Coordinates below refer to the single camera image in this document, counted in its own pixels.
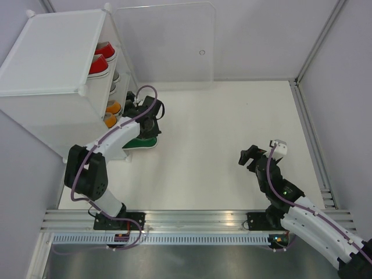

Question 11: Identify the aluminium corner frame left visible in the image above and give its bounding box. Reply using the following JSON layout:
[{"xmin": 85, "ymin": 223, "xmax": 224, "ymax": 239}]
[{"xmin": 39, "ymin": 0, "xmax": 56, "ymax": 13}]

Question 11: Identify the black sneaker front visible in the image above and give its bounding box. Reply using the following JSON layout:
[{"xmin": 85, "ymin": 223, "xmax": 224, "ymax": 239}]
[{"xmin": 125, "ymin": 91, "xmax": 135, "ymax": 105}]

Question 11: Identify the green sneaker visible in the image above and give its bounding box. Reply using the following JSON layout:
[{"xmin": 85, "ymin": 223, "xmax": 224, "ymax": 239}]
[{"xmin": 122, "ymin": 137, "xmax": 158, "ymax": 150}]

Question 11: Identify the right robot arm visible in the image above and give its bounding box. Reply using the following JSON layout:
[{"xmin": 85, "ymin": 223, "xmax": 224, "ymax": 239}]
[{"xmin": 238, "ymin": 139, "xmax": 371, "ymax": 278}]

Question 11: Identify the transparent cabinet door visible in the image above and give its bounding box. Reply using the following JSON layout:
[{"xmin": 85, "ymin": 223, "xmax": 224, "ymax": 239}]
[{"xmin": 113, "ymin": 2, "xmax": 216, "ymax": 91}]

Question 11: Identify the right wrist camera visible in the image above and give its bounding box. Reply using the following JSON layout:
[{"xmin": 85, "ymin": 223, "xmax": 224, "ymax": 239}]
[{"xmin": 269, "ymin": 139, "xmax": 288, "ymax": 160}]

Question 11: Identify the white plastic shoe cabinet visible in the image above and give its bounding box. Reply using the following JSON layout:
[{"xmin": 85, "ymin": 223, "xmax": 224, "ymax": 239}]
[{"xmin": 1, "ymin": 3, "xmax": 138, "ymax": 158}]

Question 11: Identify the purple cable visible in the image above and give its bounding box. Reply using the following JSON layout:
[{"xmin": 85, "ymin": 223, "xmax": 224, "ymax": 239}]
[
  {"xmin": 266, "ymin": 144, "xmax": 372, "ymax": 256},
  {"xmin": 52, "ymin": 84, "xmax": 159, "ymax": 256}
]

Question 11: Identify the white slotted cable duct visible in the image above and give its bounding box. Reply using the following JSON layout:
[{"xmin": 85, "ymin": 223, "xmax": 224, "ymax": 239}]
[{"xmin": 53, "ymin": 233, "xmax": 270, "ymax": 245}]

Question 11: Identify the black sneaker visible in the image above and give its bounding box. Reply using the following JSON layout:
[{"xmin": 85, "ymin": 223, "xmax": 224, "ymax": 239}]
[
  {"xmin": 125, "ymin": 91, "xmax": 135, "ymax": 105},
  {"xmin": 122, "ymin": 100, "xmax": 135, "ymax": 117}
]

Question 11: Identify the orange sneaker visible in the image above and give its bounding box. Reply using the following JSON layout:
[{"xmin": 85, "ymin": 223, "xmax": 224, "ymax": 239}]
[
  {"xmin": 103, "ymin": 113, "xmax": 117, "ymax": 128},
  {"xmin": 105, "ymin": 100, "xmax": 121, "ymax": 115}
]

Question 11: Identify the aluminium mounting rail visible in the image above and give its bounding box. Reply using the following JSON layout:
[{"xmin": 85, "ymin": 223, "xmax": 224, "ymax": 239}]
[{"xmin": 40, "ymin": 209, "xmax": 357, "ymax": 233}]

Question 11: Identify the grey sneaker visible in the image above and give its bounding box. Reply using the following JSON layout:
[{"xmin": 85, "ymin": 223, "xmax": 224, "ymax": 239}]
[
  {"xmin": 109, "ymin": 82, "xmax": 117, "ymax": 95},
  {"xmin": 113, "ymin": 70, "xmax": 120, "ymax": 83}
]

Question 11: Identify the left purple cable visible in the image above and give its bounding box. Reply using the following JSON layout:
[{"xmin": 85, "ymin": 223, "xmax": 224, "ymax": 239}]
[{"xmin": 52, "ymin": 84, "xmax": 159, "ymax": 256}]

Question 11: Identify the aluminium corner frame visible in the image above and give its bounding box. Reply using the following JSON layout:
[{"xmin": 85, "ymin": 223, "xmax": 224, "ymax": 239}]
[
  {"xmin": 289, "ymin": 0, "xmax": 351, "ymax": 210},
  {"xmin": 39, "ymin": 0, "xmax": 56, "ymax": 13}
]

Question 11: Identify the red sneaker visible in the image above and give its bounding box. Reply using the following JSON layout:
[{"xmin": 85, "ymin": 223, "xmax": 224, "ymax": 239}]
[
  {"xmin": 95, "ymin": 41, "xmax": 117, "ymax": 62},
  {"xmin": 88, "ymin": 54, "xmax": 109, "ymax": 78}
]

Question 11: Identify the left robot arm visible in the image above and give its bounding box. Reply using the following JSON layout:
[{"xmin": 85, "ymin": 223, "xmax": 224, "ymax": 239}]
[{"xmin": 64, "ymin": 96, "xmax": 165, "ymax": 231}]

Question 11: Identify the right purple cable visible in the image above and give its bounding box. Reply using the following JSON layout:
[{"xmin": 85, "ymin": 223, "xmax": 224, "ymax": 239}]
[{"xmin": 266, "ymin": 144, "xmax": 372, "ymax": 256}]

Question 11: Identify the black sneaker back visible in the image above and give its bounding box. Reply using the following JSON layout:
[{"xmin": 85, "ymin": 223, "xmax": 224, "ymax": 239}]
[{"xmin": 122, "ymin": 100, "xmax": 135, "ymax": 117}]

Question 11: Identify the aluminium corner frame right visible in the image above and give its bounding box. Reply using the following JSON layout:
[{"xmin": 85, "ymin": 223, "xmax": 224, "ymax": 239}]
[{"xmin": 289, "ymin": 0, "xmax": 351, "ymax": 210}]

